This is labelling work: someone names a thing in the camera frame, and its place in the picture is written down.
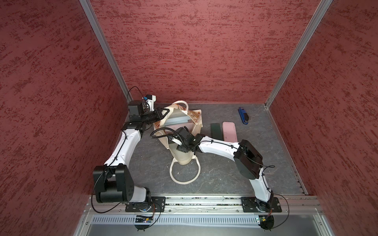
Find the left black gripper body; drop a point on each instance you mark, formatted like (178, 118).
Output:
(152, 116)

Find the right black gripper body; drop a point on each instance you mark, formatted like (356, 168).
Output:
(184, 147)

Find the dark grey pencil case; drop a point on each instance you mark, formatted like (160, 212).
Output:
(177, 120)

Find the cream floral canvas tote bag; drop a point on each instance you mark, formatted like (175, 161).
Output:
(181, 131)

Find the green pencil case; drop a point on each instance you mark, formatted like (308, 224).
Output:
(216, 132)

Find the pink pencil case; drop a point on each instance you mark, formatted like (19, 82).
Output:
(229, 132)

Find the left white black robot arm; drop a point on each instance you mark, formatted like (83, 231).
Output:
(113, 182)

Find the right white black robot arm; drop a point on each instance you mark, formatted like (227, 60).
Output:
(247, 160)

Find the blue stapler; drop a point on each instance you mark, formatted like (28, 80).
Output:
(243, 115)

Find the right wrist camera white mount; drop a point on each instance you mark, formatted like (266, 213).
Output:
(175, 140)

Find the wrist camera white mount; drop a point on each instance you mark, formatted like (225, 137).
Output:
(175, 140)
(150, 100)

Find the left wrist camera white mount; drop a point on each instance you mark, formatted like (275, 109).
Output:
(150, 100)

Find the aluminium front rail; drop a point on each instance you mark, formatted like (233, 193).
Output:
(214, 204)

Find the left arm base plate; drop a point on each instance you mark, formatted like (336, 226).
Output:
(153, 204)

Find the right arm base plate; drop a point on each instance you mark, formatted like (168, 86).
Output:
(254, 205)

